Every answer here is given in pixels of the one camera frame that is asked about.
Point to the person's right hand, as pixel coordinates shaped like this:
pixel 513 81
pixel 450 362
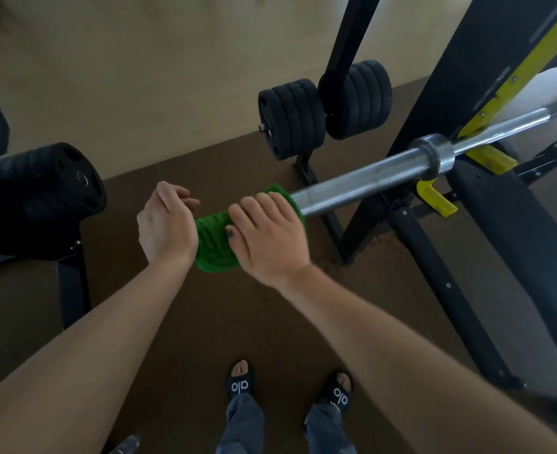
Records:
pixel 274 241

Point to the person's left hand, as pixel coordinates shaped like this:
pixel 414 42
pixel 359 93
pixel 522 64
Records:
pixel 170 226

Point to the green cleaning cloth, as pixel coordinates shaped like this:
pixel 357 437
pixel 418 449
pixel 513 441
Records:
pixel 214 245

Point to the silver barbell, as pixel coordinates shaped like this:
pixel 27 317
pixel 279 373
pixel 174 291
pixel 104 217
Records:
pixel 363 181

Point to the person's right forearm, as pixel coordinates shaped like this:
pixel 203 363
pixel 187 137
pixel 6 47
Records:
pixel 401 373

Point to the person's left forearm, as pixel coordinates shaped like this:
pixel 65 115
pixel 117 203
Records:
pixel 80 364

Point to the person's left jeans leg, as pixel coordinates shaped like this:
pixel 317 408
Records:
pixel 240 430

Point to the person's jeans leg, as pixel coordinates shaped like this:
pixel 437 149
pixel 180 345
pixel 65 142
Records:
pixel 240 430
pixel 328 435

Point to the person's right jeans leg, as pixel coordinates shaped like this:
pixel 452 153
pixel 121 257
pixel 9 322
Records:
pixel 328 435

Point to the brown floor mat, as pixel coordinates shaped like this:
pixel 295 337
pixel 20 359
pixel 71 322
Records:
pixel 203 326

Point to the black slide slipper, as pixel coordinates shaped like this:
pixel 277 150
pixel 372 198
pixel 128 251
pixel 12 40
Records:
pixel 240 382
pixel 337 394

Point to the clear plastic bottle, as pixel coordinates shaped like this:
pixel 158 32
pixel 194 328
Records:
pixel 126 445

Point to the black bench pad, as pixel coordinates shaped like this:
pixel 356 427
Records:
pixel 533 250

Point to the yellow upright guard strip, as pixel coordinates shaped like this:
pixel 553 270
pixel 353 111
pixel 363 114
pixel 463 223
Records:
pixel 538 51

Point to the black weight machine frame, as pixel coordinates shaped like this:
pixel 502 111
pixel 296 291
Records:
pixel 73 288

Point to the black bench press rack frame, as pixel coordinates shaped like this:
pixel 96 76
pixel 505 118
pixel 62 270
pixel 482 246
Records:
pixel 472 66

